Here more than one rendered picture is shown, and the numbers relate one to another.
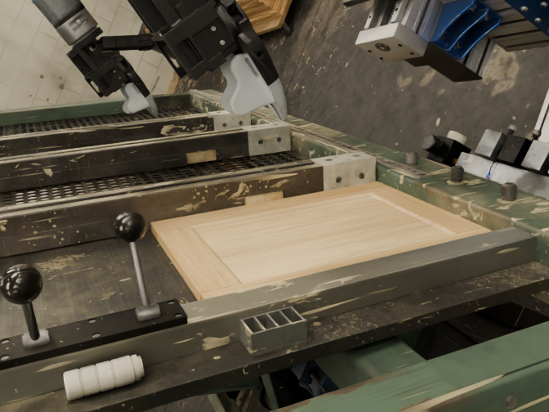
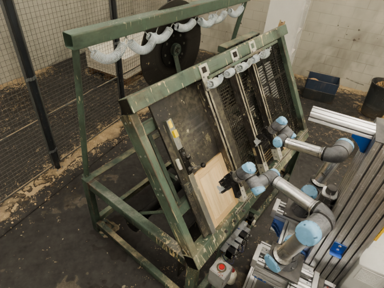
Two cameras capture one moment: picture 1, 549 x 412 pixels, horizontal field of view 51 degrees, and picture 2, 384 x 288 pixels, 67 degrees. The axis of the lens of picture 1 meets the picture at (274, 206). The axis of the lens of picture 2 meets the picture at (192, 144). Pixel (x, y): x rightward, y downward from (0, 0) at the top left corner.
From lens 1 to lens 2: 1.46 m
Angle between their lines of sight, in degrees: 26
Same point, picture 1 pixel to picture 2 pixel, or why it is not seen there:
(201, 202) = (227, 162)
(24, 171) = (243, 108)
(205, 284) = (199, 172)
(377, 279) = (199, 204)
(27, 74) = (359, 23)
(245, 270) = (204, 178)
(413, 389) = (175, 211)
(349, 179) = not seen: hidden behind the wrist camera
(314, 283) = (198, 194)
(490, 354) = (182, 222)
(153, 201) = (225, 153)
